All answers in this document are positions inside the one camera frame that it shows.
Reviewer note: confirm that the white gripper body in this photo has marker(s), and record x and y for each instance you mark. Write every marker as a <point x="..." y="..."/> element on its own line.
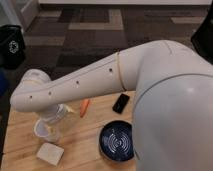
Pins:
<point x="53" y="114"/>

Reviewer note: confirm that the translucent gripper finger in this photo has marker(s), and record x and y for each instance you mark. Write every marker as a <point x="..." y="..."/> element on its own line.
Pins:
<point x="69" y="109"/>

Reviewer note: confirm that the white sponge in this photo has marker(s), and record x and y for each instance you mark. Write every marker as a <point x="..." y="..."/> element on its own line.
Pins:
<point x="50" y="153"/>

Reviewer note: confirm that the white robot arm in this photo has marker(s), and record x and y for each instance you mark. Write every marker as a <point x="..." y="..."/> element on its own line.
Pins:
<point x="172" y="120"/>

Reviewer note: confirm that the orange carrot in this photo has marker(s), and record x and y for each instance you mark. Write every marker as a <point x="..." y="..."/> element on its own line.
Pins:
<point x="83" y="107"/>

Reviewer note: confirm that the translucent plastic cup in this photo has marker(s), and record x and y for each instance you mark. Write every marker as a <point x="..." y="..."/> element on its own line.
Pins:
<point x="48" y="133"/>

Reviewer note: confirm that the black smartphone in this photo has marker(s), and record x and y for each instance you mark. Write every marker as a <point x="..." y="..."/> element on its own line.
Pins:
<point x="120" y="104"/>

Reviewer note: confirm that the dark blue bowl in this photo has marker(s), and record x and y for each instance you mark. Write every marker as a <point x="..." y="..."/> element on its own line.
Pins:
<point x="115" y="141"/>

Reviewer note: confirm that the blue object at left edge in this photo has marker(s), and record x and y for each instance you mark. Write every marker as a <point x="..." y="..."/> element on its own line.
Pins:
<point x="4" y="84"/>

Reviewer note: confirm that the black recycling bin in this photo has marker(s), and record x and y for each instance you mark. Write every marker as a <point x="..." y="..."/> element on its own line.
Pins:
<point x="12" y="47"/>

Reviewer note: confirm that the white cabinet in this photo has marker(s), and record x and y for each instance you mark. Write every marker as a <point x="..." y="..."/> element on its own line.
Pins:
<point x="21" y="12"/>

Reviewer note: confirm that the black office chair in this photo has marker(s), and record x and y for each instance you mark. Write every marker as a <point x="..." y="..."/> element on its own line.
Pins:
<point x="202" y="39"/>

